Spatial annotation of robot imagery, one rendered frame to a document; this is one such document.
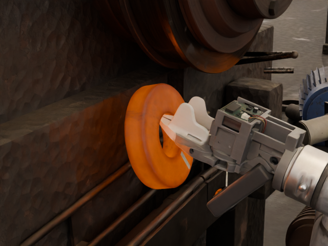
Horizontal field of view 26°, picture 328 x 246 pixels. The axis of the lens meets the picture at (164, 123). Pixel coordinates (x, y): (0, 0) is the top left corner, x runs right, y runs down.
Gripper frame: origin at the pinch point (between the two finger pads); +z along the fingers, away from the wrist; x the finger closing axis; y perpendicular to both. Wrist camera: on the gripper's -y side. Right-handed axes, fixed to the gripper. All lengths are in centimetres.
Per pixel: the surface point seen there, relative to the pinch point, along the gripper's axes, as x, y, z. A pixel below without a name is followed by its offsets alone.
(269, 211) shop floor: -148, -93, 15
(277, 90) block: -43.4, -5.3, -2.8
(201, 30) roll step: -7.1, 13.1, 1.0
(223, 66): -19.0, 4.6, 0.5
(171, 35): -1.7, 12.5, 3.1
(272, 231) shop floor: -133, -91, 8
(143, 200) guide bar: -3.1, -15.8, 1.7
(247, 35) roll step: -24.6, 9.1, -0.1
